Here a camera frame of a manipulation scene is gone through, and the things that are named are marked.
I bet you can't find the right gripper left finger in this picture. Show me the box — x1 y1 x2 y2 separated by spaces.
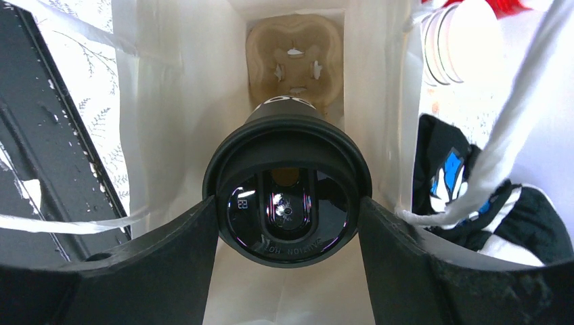
1 197 218 324

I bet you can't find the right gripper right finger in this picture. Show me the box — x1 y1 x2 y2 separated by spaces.
358 197 573 324

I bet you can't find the brown paper takeout bag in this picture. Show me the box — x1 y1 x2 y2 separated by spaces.
0 0 574 325

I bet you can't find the cardboard cup carrier tray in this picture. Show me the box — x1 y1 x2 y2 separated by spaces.
246 14 344 117

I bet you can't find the black cloth blue print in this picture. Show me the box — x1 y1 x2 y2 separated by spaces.
405 114 573 267

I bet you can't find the stack of paper cups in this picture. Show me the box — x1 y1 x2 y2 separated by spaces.
420 1 502 87

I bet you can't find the floral patterned table mat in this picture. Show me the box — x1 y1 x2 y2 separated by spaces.
33 9 130 213

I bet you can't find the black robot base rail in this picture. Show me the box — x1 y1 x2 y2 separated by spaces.
1 3 125 221

